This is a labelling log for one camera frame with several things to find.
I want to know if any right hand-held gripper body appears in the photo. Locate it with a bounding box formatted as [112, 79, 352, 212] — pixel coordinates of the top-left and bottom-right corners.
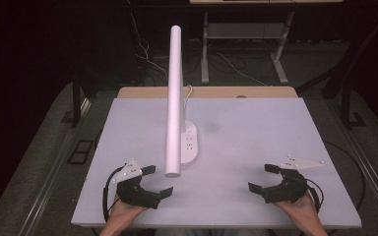
[261, 154, 326, 205]

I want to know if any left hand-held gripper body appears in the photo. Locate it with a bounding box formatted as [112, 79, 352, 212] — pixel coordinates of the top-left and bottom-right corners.
[110, 158, 162, 210]

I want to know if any white desk lamp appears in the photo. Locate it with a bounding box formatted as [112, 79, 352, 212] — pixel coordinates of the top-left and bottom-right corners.
[164, 25, 199, 179]

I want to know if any person's left hand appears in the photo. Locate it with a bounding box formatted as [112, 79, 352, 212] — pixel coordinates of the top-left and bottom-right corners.
[107, 193, 150, 228]

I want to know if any person's right hand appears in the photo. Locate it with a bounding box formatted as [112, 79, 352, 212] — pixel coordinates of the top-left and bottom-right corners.
[273, 192, 320, 228]

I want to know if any white table cover board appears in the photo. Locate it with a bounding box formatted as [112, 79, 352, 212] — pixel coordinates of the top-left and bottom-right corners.
[71, 97, 362, 229]

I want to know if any black metal stand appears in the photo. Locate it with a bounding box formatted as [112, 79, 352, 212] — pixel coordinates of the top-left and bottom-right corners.
[71, 73, 84, 129]
[295, 13, 378, 131]

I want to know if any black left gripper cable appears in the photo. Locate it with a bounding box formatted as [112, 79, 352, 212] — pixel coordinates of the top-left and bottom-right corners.
[102, 165, 126, 223]

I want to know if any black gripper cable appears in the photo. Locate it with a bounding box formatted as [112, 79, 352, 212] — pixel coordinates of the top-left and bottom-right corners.
[102, 165, 126, 223]
[304, 178, 325, 213]

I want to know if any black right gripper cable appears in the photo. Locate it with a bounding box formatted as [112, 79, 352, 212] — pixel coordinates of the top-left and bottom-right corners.
[304, 178, 325, 213]

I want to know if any black floor frame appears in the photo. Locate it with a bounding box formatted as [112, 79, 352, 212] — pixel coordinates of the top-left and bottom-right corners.
[66, 139, 95, 165]

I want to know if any black floor cable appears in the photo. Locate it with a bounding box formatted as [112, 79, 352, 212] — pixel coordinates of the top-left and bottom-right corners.
[322, 140, 367, 211]

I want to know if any aluminium floor rail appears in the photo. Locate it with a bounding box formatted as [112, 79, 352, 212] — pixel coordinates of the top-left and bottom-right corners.
[326, 97, 378, 232]
[19, 97, 93, 236]

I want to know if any white lamp cable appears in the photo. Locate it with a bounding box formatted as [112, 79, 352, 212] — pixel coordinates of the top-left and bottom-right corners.
[183, 85, 194, 111]

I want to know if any white floor cable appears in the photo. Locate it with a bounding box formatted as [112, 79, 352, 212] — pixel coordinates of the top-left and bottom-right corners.
[216, 52, 268, 88]
[129, 12, 169, 81]

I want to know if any grey metal desk frame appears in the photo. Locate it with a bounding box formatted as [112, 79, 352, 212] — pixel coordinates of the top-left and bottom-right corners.
[200, 11, 290, 86]

